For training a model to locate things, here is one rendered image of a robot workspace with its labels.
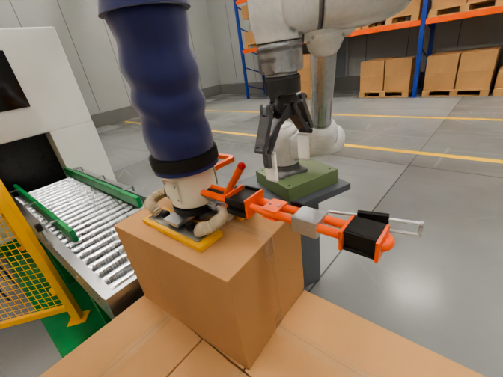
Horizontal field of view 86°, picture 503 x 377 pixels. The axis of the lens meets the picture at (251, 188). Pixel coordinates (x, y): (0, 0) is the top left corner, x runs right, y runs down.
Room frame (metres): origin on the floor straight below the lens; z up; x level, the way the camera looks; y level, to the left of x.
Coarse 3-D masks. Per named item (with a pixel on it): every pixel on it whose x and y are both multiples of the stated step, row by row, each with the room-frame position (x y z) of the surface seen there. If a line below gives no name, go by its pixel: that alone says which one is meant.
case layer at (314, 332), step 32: (128, 320) 0.80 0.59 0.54; (160, 320) 0.77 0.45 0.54; (288, 320) 0.68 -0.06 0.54; (320, 320) 0.66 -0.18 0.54; (352, 320) 0.64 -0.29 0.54; (96, 352) 0.67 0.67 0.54; (128, 352) 0.65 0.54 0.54; (160, 352) 0.63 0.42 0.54; (192, 352) 0.61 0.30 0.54; (288, 352) 0.56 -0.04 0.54; (320, 352) 0.55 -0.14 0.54; (352, 352) 0.53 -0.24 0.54; (384, 352) 0.51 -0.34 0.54; (416, 352) 0.50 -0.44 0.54
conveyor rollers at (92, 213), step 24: (48, 192) 2.46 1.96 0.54; (72, 192) 2.37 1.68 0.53; (96, 192) 2.27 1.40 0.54; (72, 216) 1.86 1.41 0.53; (96, 216) 1.82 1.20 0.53; (120, 216) 1.71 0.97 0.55; (72, 240) 1.53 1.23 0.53; (96, 240) 1.47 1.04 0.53; (120, 240) 1.41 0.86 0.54; (96, 264) 1.21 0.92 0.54; (120, 264) 1.21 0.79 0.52
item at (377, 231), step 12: (348, 228) 0.47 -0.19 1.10; (360, 228) 0.46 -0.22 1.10; (372, 228) 0.45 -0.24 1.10; (384, 228) 0.45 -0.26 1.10; (348, 240) 0.46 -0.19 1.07; (360, 240) 0.44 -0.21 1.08; (372, 240) 0.42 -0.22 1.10; (384, 240) 0.43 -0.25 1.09; (360, 252) 0.43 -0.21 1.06; (372, 252) 0.42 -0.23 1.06
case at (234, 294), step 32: (128, 224) 0.90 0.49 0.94; (224, 224) 0.79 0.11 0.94; (256, 224) 0.76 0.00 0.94; (288, 224) 0.77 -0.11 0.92; (128, 256) 0.90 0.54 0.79; (160, 256) 0.72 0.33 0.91; (192, 256) 0.65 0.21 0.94; (224, 256) 0.63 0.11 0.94; (256, 256) 0.62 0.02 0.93; (288, 256) 0.75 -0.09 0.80; (160, 288) 0.79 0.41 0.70; (192, 288) 0.64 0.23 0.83; (224, 288) 0.54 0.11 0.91; (256, 288) 0.60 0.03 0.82; (288, 288) 0.73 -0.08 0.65; (192, 320) 0.68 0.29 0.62; (224, 320) 0.56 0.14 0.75; (256, 320) 0.58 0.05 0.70; (224, 352) 0.59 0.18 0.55; (256, 352) 0.56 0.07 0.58
